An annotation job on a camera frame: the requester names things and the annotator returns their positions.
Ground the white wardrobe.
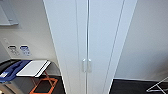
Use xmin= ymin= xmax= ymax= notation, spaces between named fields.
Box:
xmin=42 ymin=0 xmax=139 ymax=94

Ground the white wall notice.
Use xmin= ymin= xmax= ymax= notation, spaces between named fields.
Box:
xmin=6 ymin=44 xmax=20 ymax=57

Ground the pale wall-mounted shelf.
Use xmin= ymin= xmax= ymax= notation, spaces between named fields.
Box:
xmin=0 ymin=2 xmax=20 ymax=27

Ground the blue wall notice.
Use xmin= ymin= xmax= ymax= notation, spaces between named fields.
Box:
xmin=18 ymin=44 xmax=32 ymax=57

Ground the white table top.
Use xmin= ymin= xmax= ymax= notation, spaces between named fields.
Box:
xmin=15 ymin=59 xmax=52 ymax=79

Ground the orange table frame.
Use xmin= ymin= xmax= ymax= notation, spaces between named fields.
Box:
xmin=28 ymin=71 xmax=59 ymax=94

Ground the white door handle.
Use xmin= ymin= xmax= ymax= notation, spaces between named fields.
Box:
xmin=81 ymin=58 xmax=88 ymax=73
xmin=87 ymin=58 xmax=93 ymax=73

